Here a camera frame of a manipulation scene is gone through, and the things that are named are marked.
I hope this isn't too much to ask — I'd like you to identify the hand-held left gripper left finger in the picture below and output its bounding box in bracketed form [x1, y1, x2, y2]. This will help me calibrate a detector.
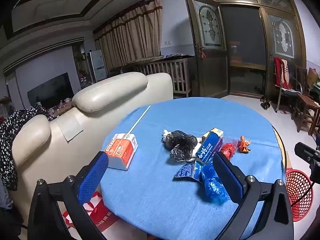
[28, 151, 109, 240]

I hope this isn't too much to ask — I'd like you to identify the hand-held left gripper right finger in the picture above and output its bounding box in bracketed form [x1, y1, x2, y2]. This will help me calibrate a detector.
[212, 152, 294, 240]

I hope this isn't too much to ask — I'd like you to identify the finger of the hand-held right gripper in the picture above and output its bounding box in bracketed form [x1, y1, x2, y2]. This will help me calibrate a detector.
[294, 142, 320, 162]

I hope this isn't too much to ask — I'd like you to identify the blue plastic bag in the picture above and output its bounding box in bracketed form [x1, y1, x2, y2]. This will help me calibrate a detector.
[201, 164, 230, 204]

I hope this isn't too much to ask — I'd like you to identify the red plastic mesh basket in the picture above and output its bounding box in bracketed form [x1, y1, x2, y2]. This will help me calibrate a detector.
[285, 169, 314, 222]

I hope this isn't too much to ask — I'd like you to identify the red plastic bag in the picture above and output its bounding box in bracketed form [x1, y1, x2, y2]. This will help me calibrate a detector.
[221, 137, 240, 160]

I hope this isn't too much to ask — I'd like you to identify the blue toothpaste box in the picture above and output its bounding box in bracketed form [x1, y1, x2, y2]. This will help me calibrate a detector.
[195, 131, 223, 164]

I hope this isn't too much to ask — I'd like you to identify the orange wrapper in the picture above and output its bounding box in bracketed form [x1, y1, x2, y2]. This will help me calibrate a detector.
[237, 135, 251, 153]

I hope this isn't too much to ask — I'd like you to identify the blue foil packet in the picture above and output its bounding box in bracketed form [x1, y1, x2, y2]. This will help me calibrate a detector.
[174, 161, 204, 183]

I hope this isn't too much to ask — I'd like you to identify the yellow small box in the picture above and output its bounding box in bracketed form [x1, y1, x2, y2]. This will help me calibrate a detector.
[202, 127, 224, 140]

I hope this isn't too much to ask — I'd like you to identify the black plastic bag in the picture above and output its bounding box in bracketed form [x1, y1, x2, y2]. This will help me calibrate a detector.
[165, 130, 198, 162]

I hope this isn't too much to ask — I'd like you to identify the round wooden table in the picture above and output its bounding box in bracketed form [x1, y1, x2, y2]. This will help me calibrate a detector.
[272, 127, 289, 178]

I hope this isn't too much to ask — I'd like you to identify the orange and white box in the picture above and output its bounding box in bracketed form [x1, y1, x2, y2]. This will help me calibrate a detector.
[104, 133, 138, 171]

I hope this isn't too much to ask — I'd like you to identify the red gift bag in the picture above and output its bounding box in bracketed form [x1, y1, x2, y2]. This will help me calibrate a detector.
[62, 191, 119, 233]

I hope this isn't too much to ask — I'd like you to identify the wooden stool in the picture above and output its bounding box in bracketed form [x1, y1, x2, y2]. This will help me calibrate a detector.
[291, 94, 320, 135]

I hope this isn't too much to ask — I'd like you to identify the blue tablecloth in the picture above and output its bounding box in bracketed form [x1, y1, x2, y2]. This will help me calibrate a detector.
[99, 96, 287, 240]

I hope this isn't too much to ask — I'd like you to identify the metal chair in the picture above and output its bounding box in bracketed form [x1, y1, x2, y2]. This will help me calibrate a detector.
[274, 57, 303, 113]

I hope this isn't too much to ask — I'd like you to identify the white thin stick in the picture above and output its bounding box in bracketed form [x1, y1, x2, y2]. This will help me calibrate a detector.
[126, 105, 152, 134]

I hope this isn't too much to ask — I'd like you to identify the wooden armchair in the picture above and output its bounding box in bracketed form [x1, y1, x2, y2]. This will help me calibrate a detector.
[294, 65, 309, 98]

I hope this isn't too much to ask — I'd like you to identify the brown paper bag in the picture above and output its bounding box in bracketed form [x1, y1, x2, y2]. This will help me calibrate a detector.
[307, 67, 319, 85]

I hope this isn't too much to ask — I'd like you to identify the red striped towel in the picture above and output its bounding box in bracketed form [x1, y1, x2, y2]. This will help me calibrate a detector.
[274, 57, 293, 89]

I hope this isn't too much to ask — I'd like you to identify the cream leather sofa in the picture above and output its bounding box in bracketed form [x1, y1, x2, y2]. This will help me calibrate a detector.
[11, 72, 174, 220]

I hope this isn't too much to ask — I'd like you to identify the black floral cloth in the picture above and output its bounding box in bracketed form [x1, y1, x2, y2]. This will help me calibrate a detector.
[0, 104, 54, 192]

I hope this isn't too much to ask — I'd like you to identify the black television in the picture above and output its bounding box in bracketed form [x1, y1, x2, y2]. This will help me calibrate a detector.
[27, 72, 75, 110]

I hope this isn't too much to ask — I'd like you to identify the wooden glass door leaf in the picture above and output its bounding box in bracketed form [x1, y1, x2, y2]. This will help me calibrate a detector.
[184, 0, 230, 98]
[265, 10, 307, 100]

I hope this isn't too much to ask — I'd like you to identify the white standing air conditioner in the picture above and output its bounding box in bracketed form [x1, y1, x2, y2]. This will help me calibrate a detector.
[89, 49, 108, 82]

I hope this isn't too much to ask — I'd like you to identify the wooden crib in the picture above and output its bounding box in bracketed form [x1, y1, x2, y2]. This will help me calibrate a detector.
[126, 55, 195, 98]

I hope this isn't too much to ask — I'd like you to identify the round woven tray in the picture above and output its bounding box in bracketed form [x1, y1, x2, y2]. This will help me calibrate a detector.
[126, 55, 164, 64]

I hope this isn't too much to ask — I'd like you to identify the beige curtain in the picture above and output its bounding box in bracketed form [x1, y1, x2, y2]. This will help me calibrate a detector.
[93, 0, 163, 70]

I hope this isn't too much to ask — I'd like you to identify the black cable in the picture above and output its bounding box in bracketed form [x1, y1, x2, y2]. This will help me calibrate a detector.
[291, 179, 315, 205]

